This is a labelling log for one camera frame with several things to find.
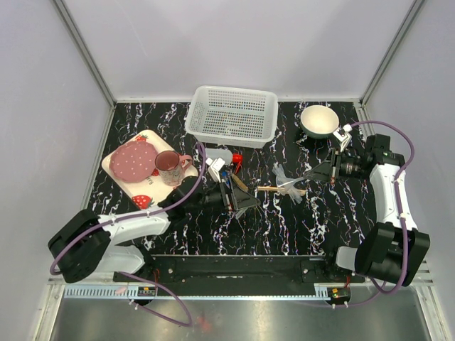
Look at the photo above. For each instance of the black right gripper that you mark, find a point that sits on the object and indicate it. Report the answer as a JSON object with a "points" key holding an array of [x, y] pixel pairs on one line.
{"points": [[321, 173]]}

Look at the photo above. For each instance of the brown bristle tube brush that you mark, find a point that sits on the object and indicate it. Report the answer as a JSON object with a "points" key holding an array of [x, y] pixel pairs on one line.
{"points": [[239, 183]]}

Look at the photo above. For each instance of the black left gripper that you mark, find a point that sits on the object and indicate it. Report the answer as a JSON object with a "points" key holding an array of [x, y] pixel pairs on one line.
{"points": [[242, 199]]}

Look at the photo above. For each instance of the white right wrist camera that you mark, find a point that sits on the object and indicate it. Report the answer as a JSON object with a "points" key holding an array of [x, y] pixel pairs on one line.
{"points": [[343, 137]]}

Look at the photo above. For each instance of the clear plastic pipettes bundle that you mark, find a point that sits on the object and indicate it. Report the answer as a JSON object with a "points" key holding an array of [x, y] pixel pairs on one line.
{"points": [[278, 170]]}

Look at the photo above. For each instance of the clear acrylic tube rack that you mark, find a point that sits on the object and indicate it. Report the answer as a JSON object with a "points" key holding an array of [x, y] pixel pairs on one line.
{"points": [[240, 212]]}

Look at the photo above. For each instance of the white wash bottle red cap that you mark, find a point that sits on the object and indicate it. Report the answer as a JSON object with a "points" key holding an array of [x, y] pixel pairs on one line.
{"points": [[222, 157]]}

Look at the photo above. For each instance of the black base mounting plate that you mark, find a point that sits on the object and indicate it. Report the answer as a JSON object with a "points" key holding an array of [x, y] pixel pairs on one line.
{"points": [[244, 275]]}

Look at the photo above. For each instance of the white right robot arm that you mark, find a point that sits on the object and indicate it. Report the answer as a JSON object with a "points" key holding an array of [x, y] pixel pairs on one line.
{"points": [[394, 248]]}

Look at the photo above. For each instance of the pink polka dot plate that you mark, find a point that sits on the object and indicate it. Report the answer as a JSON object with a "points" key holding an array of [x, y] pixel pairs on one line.
{"points": [[134, 161]]}

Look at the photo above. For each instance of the slotted cable duct rail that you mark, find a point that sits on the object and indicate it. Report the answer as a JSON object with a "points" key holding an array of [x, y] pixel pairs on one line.
{"points": [[110, 292]]}

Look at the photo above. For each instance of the strawberry print white tray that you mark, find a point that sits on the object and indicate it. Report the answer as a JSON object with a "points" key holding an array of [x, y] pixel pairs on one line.
{"points": [[151, 190]]}

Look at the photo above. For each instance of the clear plastic funnel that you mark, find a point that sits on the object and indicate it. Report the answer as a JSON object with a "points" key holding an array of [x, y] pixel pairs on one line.
{"points": [[284, 182]]}

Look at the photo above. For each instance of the translucent pink mug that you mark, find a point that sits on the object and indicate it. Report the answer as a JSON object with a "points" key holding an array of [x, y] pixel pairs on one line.
{"points": [[172, 166]]}

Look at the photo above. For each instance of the wooden stick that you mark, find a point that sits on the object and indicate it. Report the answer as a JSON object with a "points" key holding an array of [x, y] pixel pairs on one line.
{"points": [[279, 190]]}

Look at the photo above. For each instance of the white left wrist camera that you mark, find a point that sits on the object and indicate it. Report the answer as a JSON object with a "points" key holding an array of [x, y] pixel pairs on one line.
{"points": [[215, 166]]}

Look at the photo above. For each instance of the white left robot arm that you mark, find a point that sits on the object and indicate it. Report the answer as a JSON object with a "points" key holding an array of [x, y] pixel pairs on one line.
{"points": [[100, 244]]}

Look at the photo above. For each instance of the cream and green bowl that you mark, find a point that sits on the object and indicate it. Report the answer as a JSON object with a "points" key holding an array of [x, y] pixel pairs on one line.
{"points": [[319, 121]]}

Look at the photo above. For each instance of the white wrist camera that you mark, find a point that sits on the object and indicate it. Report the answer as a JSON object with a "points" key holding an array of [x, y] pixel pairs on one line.
{"points": [[215, 166], [343, 137]]}

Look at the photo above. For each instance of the white perforated plastic basket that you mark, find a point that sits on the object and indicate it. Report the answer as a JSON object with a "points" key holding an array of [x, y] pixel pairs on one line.
{"points": [[232, 116]]}

